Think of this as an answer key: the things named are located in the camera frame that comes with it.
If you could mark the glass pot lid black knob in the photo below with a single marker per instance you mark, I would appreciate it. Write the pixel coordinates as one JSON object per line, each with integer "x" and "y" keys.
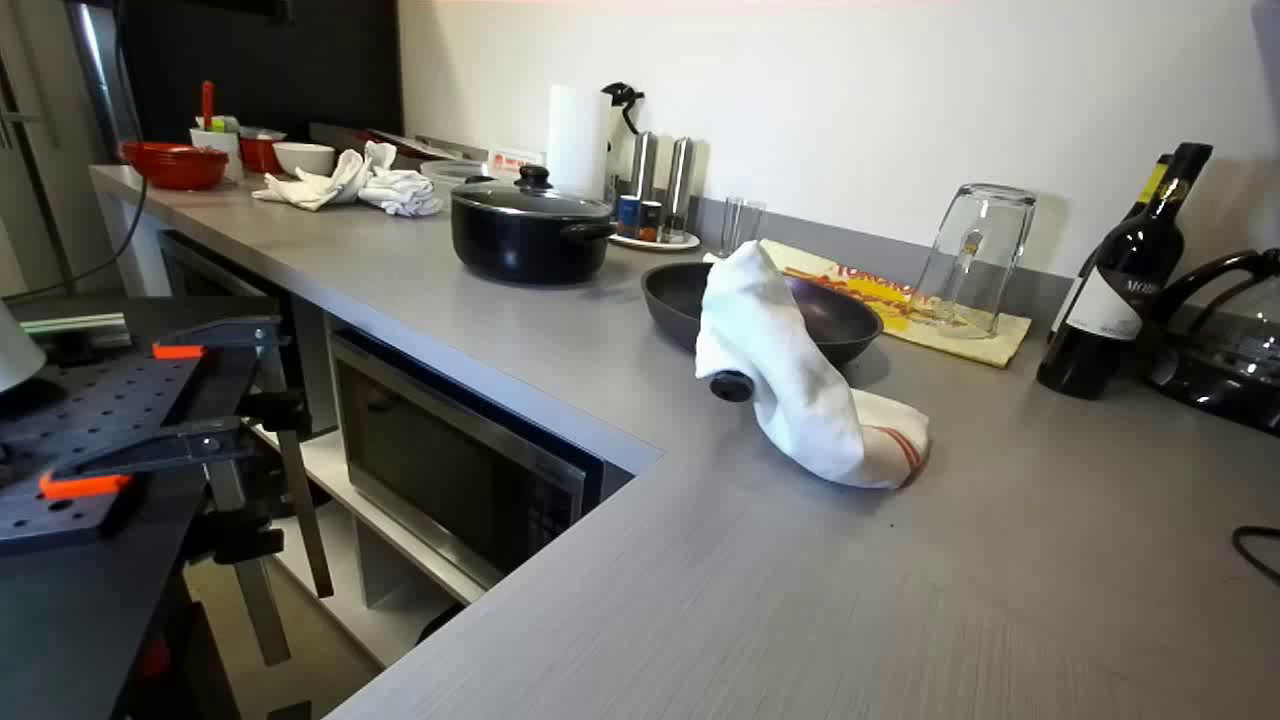
{"x": 533, "y": 199}

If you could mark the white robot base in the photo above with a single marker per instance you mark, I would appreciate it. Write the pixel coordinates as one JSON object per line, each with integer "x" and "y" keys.
{"x": 12, "y": 353}

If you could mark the black cooking pot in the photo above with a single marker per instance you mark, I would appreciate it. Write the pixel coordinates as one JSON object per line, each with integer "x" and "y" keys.
{"x": 526, "y": 253}

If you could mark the white plate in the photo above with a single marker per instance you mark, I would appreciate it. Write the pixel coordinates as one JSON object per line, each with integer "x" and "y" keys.
{"x": 678, "y": 242}

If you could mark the dark espresso cup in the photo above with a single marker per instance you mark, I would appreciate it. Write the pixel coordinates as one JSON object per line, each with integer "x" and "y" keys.
{"x": 652, "y": 219}

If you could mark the white towel red stripes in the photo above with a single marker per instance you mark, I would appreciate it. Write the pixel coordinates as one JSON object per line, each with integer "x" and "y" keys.
{"x": 787, "y": 363}

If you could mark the blue espresso cup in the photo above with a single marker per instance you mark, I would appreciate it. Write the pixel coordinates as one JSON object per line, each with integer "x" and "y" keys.
{"x": 630, "y": 213}

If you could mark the small clear drinking glass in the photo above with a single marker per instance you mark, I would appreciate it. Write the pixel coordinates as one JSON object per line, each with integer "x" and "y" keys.
{"x": 743, "y": 231}

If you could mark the steel thermos cylinder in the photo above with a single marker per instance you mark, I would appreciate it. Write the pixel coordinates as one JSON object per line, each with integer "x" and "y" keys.
{"x": 681, "y": 183}

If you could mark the steel pepper mill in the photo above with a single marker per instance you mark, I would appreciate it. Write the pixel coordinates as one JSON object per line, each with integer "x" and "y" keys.
{"x": 640, "y": 167}

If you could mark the black frying pan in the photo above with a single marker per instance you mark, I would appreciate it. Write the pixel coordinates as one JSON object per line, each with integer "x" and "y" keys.
{"x": 834, "y": 324}

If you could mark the built-in microwave oven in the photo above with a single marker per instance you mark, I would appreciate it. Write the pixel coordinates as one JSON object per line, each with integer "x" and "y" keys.
{"x": 454, "y": 464}

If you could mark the spray bottle black trigger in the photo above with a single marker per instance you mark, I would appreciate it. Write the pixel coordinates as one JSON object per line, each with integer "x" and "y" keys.
{"x": 621, "y": 133}

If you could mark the white paper towel roll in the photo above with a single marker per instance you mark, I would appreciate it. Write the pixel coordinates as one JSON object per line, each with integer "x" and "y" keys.
{"x": 579, "y": 140}

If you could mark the yellow printed tea towel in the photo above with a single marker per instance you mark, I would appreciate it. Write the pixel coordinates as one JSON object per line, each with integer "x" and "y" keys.
{"x": 906, "y": 312}

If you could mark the white crumpled cloth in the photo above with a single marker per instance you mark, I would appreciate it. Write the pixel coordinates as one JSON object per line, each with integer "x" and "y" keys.
{"x": 353, "y": 185}

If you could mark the white bowl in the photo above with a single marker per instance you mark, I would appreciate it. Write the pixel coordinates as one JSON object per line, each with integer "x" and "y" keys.
{"x": 305, "y": 157}

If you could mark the red cup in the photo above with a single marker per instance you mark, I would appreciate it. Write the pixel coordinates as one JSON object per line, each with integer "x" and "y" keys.
{"x": 263, "y": 155}

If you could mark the white utensil cup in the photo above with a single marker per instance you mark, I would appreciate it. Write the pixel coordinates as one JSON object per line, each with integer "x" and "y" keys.
{"x": 215, "y": 148}

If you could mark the dark wine bottle white label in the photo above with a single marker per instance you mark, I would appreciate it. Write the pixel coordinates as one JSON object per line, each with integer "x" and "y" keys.
{"x": 1112, "y": 285}

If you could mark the red utensil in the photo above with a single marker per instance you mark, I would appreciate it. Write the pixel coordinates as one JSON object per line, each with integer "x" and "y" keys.
{"x": 205, "y": 102}

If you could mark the red bowl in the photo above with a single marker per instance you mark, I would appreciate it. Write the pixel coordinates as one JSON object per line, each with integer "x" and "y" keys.
{"x": 174, "y": 167}

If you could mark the wine bottle yellow cap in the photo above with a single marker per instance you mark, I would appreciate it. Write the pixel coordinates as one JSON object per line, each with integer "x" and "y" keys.
{"x": 1152, "y": 183}

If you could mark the black perforated mounting table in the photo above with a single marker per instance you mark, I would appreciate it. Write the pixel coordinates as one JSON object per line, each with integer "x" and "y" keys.
{"x": 81, "y": 612}

